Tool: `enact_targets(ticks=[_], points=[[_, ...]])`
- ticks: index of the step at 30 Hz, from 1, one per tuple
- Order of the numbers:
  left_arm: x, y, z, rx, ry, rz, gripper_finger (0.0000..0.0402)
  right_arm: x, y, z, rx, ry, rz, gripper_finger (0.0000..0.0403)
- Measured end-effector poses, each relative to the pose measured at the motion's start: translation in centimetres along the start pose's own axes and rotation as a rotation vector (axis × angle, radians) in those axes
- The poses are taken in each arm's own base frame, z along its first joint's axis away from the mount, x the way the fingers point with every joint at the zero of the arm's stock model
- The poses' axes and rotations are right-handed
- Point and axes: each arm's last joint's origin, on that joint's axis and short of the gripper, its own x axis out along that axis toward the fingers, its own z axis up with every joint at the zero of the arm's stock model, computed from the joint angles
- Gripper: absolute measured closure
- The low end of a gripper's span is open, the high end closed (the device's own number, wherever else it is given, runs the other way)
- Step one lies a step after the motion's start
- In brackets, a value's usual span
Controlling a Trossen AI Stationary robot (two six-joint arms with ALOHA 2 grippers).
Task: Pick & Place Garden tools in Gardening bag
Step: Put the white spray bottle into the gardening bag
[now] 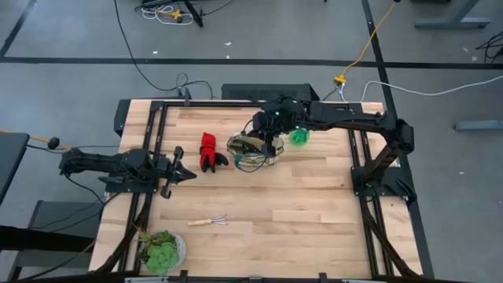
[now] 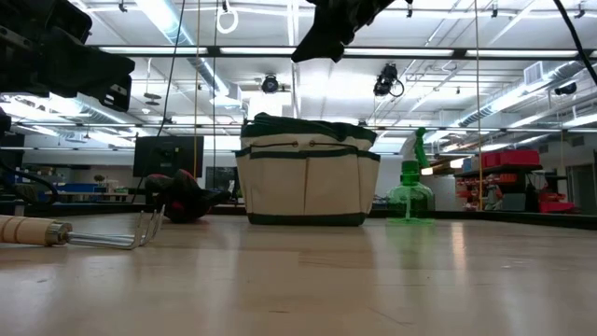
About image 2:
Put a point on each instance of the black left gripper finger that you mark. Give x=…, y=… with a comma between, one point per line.
x=84, y=58
x=79, y=85

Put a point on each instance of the small red storage bin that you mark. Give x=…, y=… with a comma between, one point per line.
x=557, y=206

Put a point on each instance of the beige green gardening bag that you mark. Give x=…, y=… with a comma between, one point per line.
x=305, y=186

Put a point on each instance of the storage shelf rack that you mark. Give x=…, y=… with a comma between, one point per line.
x=506, y=186

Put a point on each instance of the green spray bottle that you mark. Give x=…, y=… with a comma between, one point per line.
x=410, y=198

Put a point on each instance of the small dark monitor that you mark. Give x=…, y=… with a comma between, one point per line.
x=221, y=177

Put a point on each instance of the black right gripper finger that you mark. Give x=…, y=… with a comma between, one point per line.
x=339, y=44
x=317, y=44

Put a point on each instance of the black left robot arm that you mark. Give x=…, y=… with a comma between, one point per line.
x=4, y=122

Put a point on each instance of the blue workbench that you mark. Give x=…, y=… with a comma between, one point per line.
x=74, y=187

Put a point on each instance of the large red storage bin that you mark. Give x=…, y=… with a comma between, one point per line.
x=510, y=158

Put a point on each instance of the red black gardening gloves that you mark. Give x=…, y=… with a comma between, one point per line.
x=184, y=196

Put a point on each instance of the overhead light bar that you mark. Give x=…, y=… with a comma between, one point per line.
x=212, y=51

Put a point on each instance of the black overhead camera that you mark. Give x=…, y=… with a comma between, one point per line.
x=269, y=84

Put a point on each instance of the black aluminium table frame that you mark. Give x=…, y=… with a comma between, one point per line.
x=513, y=218

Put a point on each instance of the large black monitor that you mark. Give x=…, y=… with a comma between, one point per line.
x=163, y=156

